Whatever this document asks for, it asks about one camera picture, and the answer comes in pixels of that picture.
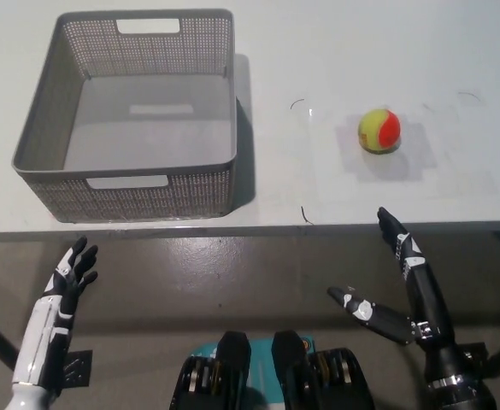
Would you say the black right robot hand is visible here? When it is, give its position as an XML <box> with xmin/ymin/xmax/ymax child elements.
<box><xmin>326</xmin><ymin>206</ymin><xmax>456</xmax><ymax>346</ymax></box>

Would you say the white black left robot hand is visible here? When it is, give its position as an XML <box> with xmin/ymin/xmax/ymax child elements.
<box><xmin>10</xmin><ymin>235</ymin><xmax>100</xmax><ymax>390</ymax></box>

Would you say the yellow and orange tennis ball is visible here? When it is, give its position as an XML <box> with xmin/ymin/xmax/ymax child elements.
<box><xmin>357</xmin><ymin>108</ymin><xmax>402</xmax><ymax>154</ymax></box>

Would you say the grey perforated plastic basket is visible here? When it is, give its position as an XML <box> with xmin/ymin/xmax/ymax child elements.
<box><xmin>11</xmin><ymin>8</ymin><xmax>239</xmax><ymax>224</ymax></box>

